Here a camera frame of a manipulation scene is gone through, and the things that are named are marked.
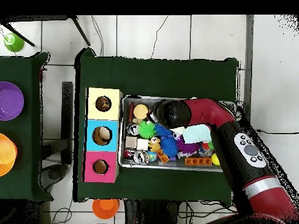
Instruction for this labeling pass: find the brown plush toy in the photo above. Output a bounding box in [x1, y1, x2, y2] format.
[148, 136, 162, 153]

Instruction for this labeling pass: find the light blue waffle cloth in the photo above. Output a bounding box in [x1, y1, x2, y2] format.
[182, 124, 213, 144]

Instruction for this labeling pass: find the wooden box with three holes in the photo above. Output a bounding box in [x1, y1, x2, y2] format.
[82, 87, 124, 184]

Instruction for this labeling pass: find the silver mesh bin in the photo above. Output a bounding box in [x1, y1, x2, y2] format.
[118, 94, 237, 172]

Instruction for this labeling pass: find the green spiky ball with eye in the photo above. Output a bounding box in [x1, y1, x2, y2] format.
[137, 120, 157, 140]

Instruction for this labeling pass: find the blue spiky ball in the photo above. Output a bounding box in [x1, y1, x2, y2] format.
[159, 136, 179, 158]
[154, 122, 173, 138]

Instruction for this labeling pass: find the orange sponge disc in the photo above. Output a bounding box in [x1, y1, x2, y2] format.
[133, 104, 150, 120]

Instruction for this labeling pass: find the black can silver top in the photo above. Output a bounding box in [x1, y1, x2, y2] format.
[126, 122, 140, 137]

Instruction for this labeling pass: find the crushed silver can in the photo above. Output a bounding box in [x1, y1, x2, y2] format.
[133, 150, 150, 165]

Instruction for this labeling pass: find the orange plastic grid block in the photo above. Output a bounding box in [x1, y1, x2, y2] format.
[184, 157, 213, 166]

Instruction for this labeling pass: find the black upright panel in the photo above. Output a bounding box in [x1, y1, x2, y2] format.
[61, 81, 74, 165]

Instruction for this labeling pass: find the orange cup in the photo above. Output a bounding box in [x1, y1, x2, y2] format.
[92, 198, 120, 220]

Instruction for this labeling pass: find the black tripod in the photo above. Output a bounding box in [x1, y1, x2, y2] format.
[0, 15, 91, 47]

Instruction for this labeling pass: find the dark green side tablecloth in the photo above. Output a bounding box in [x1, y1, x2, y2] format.
[0, 51, 53, 202]

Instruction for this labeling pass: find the purple bowl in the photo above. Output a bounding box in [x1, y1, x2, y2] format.
[0, 81, 25, 121]

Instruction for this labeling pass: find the orange bowl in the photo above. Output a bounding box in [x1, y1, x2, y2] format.
[0, 132, 18, 177]

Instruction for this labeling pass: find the green cup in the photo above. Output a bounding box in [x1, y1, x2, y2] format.
[3, 32, 25, 53]

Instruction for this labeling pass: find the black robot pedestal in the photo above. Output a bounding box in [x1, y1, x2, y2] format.
[123, 199, 182, 224]

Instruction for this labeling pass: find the black cable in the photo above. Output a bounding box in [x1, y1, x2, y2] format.
[255, 128, 299, 136]

